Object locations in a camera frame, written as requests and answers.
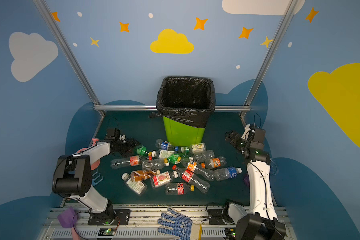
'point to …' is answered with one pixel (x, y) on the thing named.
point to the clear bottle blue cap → (161, 144)
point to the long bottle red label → (188, 176)
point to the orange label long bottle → (194, 167)
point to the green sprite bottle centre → (175, 158)
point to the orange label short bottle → (215, 162)
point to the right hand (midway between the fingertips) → (233, 135)
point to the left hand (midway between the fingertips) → (139, 146)
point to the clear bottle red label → (131, 161)
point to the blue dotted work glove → (183, 227)
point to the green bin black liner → (186, 104)
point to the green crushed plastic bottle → (142, 150)
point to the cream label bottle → (194, 148)
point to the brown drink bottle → (143, 175)
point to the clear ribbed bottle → (203, 156)
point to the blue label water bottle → (226, 173)
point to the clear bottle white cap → (139, 187)
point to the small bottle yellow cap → (178, 188)
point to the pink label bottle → (162, 178)
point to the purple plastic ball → (246, 179)
